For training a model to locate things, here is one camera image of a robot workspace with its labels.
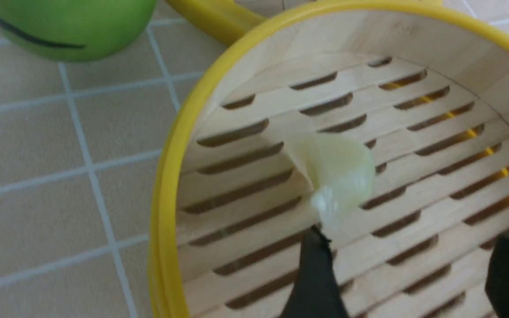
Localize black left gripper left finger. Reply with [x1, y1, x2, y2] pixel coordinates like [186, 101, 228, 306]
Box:
[280, 225, 349, 318]

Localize pale dumpling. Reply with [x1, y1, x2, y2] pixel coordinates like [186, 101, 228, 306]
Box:
[284, 132, 376, 235]

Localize bamboo steamer tray yellow rim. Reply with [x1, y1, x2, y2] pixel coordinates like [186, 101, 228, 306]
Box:
[148, 0, 509, 318]

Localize green toy apple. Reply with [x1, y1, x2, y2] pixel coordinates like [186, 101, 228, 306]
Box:
[0, 0, 157, 62]

